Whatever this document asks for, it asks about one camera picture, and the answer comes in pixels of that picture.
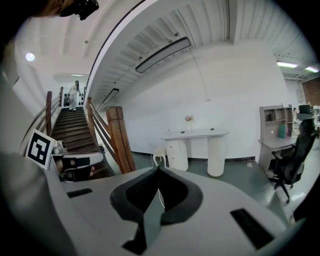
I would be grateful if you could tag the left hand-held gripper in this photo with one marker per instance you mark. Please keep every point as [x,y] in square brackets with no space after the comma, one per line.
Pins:
[37,149]

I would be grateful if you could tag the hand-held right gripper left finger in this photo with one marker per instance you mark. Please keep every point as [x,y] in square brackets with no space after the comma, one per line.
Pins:
[95,215]

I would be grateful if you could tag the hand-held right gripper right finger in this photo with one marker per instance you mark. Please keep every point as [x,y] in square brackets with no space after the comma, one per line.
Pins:
[215,200]

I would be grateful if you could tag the person's left hand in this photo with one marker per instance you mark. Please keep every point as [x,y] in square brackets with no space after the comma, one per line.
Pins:
[59,165]

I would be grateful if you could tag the dark wooden staircase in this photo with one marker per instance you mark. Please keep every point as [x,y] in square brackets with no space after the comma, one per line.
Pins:
[72,132]

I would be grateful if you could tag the person's grey top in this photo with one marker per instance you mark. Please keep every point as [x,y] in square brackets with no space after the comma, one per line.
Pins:
[20,190]

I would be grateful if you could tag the black-and-white striped bag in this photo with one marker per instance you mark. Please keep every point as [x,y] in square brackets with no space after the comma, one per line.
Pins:
[66,100]

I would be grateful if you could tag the white console table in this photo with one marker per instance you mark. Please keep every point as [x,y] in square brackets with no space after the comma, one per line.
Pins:
[197,145]

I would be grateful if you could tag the white carved stool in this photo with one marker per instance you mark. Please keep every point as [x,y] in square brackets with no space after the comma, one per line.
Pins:
[159,155]

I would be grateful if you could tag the vase with pink flowers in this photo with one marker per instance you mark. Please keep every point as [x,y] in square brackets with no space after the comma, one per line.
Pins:
[189,121]

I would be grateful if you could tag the black office chair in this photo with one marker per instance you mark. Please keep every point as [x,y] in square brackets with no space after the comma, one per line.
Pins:
[292,160]

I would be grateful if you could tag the grey desk with hutch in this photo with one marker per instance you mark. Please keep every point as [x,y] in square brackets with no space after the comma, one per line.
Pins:
[272,132]

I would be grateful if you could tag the long black-rimmed ceiling lamp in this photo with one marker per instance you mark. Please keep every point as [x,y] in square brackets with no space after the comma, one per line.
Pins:
[163,55]
[111,96]

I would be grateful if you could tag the round ceiling light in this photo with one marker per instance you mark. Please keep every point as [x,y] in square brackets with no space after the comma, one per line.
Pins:
[30,56]

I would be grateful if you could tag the green folder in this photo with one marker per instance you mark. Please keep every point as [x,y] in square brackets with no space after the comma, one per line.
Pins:
[282,131]

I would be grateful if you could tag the black computer monitor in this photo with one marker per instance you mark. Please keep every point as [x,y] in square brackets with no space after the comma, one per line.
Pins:
[304,109]

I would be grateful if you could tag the rectangular ceiling light panel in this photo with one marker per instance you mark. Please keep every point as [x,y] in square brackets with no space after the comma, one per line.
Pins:
[287,64]
[312,69]

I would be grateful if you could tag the wooden stair railing with post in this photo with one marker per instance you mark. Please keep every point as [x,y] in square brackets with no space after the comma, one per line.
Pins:
[117,140]

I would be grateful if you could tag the black head-worn camera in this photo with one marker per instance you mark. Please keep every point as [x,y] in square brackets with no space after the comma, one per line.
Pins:
[85,7]

